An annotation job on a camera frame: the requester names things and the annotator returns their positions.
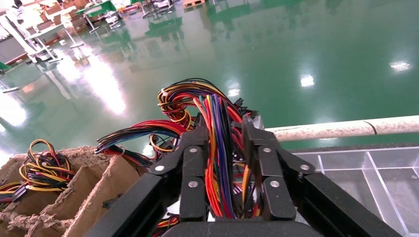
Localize wooden pallet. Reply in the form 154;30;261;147
182;0;207;8

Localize person in white clothes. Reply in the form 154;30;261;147
5;0;34;29

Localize white foam-wrapped rail pipe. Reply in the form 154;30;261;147
264;115;419;143

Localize white frame work table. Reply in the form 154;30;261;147
23;22;84;63

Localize green top table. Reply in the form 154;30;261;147
76;0;119;24

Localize stack of cardboard boxes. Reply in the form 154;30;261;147
42;0;89;34

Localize grey power supply colourful cables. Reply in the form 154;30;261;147
234;97;265;131
152;213;180;237
0;139;76;211
95;78;262;220

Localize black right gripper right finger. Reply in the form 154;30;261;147
243;113;402;237

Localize brown divided cardboard box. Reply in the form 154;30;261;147
0;145;145;237

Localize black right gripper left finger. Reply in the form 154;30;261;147
83;113;210;237

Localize clear acrylic divided tray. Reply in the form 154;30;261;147
291;146;419;237

